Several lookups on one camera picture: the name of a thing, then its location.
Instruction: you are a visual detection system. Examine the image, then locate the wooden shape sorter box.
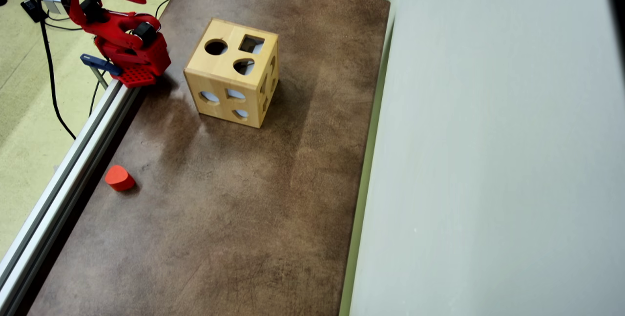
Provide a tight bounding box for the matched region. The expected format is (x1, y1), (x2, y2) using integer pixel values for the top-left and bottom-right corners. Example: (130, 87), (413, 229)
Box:
(184, 18), (280, 129)

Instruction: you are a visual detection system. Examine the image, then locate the black power adapter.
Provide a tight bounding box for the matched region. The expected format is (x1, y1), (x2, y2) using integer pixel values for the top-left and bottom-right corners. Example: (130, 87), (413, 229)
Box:
(21, 0), (45, 23)

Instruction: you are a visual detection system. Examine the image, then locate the blue clamp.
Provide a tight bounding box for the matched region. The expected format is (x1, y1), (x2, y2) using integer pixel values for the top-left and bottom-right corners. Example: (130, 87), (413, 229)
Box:
(81, 54), (123, 89)

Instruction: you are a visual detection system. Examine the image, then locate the red rounded wooden block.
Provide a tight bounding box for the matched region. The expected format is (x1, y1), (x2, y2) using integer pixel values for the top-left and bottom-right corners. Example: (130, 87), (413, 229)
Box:
(104, 165), (136, 192)

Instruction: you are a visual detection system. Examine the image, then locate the brown desk mat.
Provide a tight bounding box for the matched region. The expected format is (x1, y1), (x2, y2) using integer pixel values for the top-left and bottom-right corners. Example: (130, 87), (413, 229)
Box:
(27, 0), (391, 316)

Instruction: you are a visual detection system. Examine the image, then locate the thin black floor cable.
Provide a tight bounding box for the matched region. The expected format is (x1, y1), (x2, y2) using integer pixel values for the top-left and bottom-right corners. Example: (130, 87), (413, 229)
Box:
(0, 0), (83, 31)

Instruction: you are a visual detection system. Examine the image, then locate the thick black camera cable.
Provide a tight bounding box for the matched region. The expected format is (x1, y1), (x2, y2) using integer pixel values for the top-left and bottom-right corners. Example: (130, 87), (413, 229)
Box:
(33, 0), (78, 140)

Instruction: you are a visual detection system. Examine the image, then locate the aluminium profile rail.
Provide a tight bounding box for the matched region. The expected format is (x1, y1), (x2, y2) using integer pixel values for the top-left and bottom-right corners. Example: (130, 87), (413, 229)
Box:
(0, 79), (142, 316)

